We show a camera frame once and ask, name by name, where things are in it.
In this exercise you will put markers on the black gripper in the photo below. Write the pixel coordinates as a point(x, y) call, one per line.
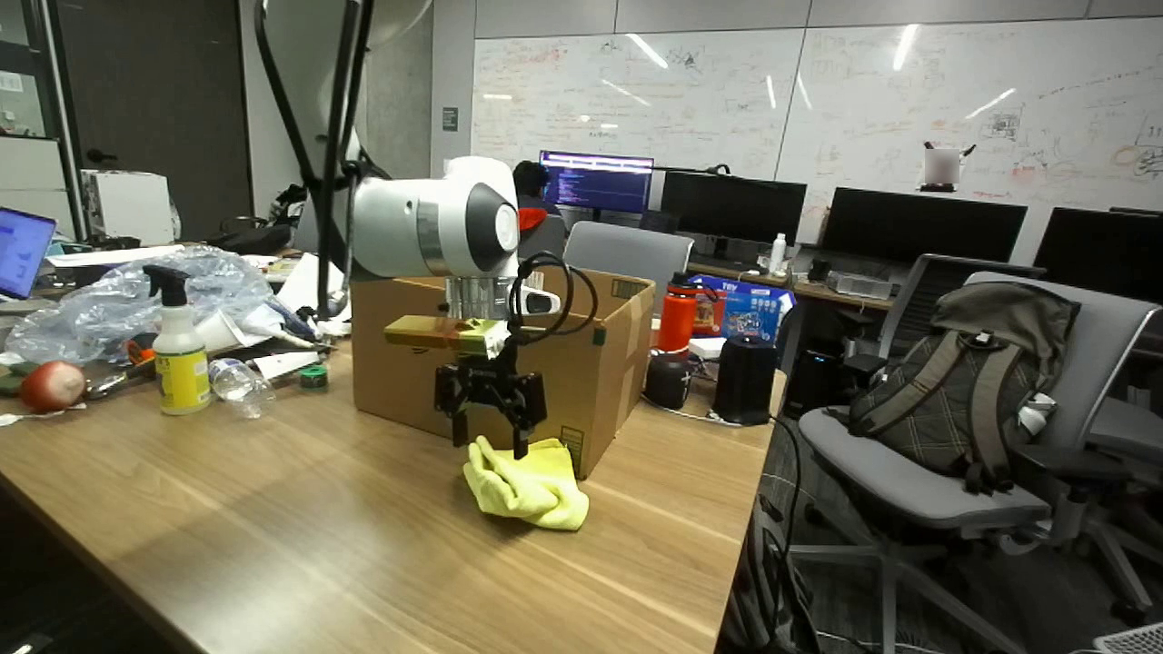
point(487, 385)

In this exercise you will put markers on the bright yellow towel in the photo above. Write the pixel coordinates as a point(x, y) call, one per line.
point(532, 493)

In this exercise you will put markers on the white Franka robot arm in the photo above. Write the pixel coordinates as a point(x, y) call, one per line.
point(424, 224)

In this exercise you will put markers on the brown cardboard box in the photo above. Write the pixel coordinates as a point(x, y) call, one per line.
point(605, 365)

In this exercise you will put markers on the small black cube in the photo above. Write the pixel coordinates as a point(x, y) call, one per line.
point(666, 384)

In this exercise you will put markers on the green tape roll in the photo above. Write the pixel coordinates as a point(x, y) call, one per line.
point(312, 374)

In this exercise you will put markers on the grey office chair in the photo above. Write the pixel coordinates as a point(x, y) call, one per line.
point(621, 257)
point(922, 493)
point(545, 239)

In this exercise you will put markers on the red cloth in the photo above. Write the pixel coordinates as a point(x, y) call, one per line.
point(532, 221)

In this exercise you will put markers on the red water bottle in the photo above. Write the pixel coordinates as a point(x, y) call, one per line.
point(676, 321)

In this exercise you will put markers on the white paper sheet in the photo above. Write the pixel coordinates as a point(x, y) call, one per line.
point(301, 291)

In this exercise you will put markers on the seated dark-haired person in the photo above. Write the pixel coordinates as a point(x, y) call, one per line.
point(527, 178)

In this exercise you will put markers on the crumpled clear plastic bottle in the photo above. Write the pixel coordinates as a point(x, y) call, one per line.
point(238, 384)

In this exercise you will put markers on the black cylindrical speaker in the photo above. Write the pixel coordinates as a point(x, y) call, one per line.
point(747, 384)

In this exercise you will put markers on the monitor with purple screen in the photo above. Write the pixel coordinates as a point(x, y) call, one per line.
point(599, 182)

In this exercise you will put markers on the blue snack package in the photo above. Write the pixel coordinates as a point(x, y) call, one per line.
point(738, 311)

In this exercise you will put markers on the spray bottle yellow label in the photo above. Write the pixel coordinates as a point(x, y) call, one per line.
point(181, 374)

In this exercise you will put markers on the black computer monitor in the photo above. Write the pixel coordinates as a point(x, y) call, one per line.
point(1101, 248)
point(922, 224)
point(730, 204)

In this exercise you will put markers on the small white bottle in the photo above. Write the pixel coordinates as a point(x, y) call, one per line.
point(780, 257)

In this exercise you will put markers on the clear plastic bag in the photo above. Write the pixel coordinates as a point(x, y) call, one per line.
point(94, 313)

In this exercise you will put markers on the white cabinet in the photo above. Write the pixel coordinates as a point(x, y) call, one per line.
point(131, 204)

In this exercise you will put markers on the red round fruit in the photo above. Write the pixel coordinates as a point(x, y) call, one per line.
point(53, 385)

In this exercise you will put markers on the olive green backpack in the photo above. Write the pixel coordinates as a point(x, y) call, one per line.
point(956, 385)

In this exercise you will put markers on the dark door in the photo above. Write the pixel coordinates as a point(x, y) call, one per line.
point(158, 84)

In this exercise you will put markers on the open dark laptop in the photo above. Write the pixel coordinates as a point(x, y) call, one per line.
point(24, 248)

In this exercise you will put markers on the white llama plush toy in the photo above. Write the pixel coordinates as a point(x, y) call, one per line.
point(945, 167)

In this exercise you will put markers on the yellow wrist camera mount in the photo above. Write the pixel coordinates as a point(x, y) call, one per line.
point(429, 332)

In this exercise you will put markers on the grey wall switch plate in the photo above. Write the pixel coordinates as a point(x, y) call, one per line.
point(449, 118)

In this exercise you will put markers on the wall whiteboard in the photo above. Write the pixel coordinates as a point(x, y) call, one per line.
point(727, 109)

